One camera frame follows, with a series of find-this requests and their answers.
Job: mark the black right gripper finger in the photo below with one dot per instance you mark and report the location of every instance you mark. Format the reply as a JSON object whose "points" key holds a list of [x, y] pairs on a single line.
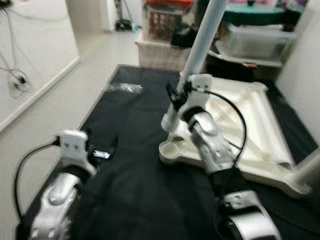
{"points": [[172, 94]]}

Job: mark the patterned cloth covered bench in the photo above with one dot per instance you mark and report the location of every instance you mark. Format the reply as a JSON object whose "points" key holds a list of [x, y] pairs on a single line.
{"points": [[160, 55]]}

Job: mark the shiny black plastic bag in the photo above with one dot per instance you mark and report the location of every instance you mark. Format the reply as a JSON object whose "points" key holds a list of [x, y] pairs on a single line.
{"points": [[185, 32]]}

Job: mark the black wall power plug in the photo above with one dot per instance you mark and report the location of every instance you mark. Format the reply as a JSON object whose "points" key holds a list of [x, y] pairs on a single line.
{"points": [[20, 79]]}

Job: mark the green round pot lid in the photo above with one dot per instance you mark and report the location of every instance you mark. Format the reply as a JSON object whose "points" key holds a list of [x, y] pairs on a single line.
{"points": [[260, 15]]}

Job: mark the white plastic table leg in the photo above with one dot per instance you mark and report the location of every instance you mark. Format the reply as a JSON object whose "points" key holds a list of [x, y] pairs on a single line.
{"points": [[281, 145], [307, 172], [202, 45]]}

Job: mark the clear plastic food container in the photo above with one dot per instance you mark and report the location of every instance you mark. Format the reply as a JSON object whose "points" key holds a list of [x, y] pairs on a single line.
{"points": [[257, 42]]}

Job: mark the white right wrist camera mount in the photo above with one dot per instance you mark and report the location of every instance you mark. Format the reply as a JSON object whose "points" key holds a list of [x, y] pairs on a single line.
{"points": [[197, 85]]}

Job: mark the white plastic table top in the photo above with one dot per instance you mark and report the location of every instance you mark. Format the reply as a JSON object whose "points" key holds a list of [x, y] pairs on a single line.
{"points": [[260, 125]]}

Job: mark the crumpled clear tape piece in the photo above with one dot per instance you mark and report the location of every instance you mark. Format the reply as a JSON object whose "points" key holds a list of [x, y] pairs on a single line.
{"points": [[125, 88]]}

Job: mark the black tablecloth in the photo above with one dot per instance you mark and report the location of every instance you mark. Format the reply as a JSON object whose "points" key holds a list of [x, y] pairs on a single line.
{"points": [[140, 190]]}

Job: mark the clear bin with orange lid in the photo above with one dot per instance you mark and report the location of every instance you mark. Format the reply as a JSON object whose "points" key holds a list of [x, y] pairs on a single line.
{"points": [[162, 22]]}

